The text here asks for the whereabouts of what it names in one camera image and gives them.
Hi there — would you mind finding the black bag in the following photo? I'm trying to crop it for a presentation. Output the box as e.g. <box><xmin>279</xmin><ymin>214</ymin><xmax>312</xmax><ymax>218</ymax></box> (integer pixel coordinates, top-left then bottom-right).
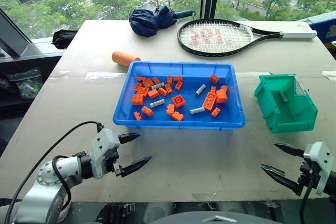
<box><xmin>51</xmin><ymin>29</ymin><xmax>78</xmax><ymax>50</ymax></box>

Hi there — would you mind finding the tall orange building block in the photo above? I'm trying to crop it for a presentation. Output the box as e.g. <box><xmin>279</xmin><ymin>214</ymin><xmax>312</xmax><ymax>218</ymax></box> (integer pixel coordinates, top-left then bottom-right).
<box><xmin>215</xmin><ymin>90</ymin><xmax>228</xmax><ymax>104</ymax></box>

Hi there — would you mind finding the upside-down orange 2x2 toy brick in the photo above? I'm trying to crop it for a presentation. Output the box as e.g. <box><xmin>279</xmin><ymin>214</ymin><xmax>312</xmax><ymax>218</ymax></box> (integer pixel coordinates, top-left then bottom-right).
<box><xmin>172</xmin><ymin>95</ymin><xmax>185</xmax><ymax>109</ymax></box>

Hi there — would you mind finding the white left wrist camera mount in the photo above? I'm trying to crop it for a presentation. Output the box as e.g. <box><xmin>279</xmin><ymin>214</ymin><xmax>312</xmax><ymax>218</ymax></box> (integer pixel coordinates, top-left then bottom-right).
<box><xmin>90</xmin><ymin>128</ymin><xmax>121</xmax><ymax>180</ymax></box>

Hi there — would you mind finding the blue cardboard box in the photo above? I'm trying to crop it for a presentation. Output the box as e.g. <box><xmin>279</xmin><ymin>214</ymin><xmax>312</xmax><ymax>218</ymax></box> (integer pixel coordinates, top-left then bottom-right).
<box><xmin>299</xmin><ymin>11</ymin><xmax>336</xmax><ymax>44</ymax></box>

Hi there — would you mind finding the navy folded umbrella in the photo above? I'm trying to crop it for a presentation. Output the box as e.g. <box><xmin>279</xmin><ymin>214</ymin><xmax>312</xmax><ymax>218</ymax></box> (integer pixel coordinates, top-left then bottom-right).
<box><xmin>128</xmin><ymin>5</ymin><xmax>196</xmax><ymax>37</ymax></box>

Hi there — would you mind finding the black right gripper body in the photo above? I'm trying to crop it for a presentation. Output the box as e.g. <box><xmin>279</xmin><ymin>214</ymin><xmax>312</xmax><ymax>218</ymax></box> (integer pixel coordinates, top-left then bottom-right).
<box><xmin>295</xmin><ymin>159</ymin><xmax>320</xmax><ymax>197</ymax></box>

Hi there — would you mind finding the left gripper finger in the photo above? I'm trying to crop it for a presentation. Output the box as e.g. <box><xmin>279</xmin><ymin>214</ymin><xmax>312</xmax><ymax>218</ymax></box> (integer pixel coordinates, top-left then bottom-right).
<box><xmin>121</xmin><ymin>156</ymin><xmax>153</xmax><ymax>178</ymax></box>
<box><xmin>117</xmin><ymin>133</ymin><xmax>141</xmax><ymax>145</ymax></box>

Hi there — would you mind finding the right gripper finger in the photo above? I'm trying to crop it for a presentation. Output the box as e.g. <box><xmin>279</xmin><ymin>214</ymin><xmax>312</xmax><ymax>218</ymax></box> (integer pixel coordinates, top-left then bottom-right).
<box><xmin>274</xmin><ymin>143</ymin><xmax>306</xmax><ymax>158</ymax></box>
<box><xmin>260</xmin><ymin>164</ymin><xmax>299</xmax><ymax>189</ymax></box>

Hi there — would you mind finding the orange plastic toy brick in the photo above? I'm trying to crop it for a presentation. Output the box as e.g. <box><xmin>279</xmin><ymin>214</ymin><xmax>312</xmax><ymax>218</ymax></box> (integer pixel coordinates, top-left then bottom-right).
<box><xmin>203</xmin><ymin>91</ymin><xmax>217</xmax><ymax>110</ymax></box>

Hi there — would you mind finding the green plastic bin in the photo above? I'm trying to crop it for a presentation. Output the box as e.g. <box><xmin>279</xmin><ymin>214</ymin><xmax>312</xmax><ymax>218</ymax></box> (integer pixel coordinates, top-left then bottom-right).
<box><xmin>254</xmin><ymin>73</ymin><xmax>319</xmax><ymax>134</ymax></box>

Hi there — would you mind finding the clear plastic bag with items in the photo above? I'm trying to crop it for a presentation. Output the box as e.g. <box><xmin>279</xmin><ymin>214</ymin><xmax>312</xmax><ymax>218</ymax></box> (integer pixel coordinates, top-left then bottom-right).
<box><xmin>6</xmin><ymin>67</ymin><xmax>44</xmax><ymax>100</ymax></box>

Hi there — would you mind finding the blue plastic tray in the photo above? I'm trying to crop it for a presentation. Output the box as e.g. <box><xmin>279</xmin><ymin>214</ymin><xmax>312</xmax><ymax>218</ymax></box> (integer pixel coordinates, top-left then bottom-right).
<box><xmin>112</xmin><ymin>60</ymin><xmax>247</xmax><ymax>130</ymax></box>

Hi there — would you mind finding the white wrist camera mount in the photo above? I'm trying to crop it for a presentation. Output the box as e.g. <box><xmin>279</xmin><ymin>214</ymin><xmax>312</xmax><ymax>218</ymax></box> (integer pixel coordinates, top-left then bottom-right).
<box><xmin>303</xmin><ymin>141</ymin><xmax>332</xmax><ymax>196</ymax></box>
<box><xmin>90</xmin><ymin>128</ymin><xmax>121</xmax><ymax>180</ymax></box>

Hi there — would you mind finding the orange foam cylinder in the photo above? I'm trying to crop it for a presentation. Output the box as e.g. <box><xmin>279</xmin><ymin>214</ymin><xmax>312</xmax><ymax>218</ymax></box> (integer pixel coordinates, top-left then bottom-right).
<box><xmin>111</xmin><ymin>50</ymin><xmax>142</xmax><ymax>68</ymax></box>

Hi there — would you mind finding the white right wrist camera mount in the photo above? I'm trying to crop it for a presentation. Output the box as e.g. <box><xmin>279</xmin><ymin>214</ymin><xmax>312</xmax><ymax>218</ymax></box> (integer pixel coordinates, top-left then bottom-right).
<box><xmin>303</xmin><ymin>141</ymin><xmax>332</xmax><ymax>196</ymax></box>

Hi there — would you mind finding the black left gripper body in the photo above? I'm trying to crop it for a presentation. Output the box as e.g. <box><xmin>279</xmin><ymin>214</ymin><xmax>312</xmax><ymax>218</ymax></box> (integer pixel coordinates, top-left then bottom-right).
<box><xmin>101</xmin><ymin>150</ymin><xmax>124</xmax><ymax>178</ymax></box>

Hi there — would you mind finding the black white tennis racket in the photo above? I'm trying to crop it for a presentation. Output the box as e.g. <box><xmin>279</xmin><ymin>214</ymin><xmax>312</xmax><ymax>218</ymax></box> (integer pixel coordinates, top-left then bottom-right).
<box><xmin>177</xmin><ymin>18</ymin><xmax>318</xmax><ymax>58</ymax></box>

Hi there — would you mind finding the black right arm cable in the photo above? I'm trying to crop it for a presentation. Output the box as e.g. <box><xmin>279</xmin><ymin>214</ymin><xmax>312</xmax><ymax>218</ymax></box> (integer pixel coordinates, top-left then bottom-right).
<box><xmin>299</xmin><ymin>178</ymin><xmax>316</xmax><ymax>224</ymax></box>

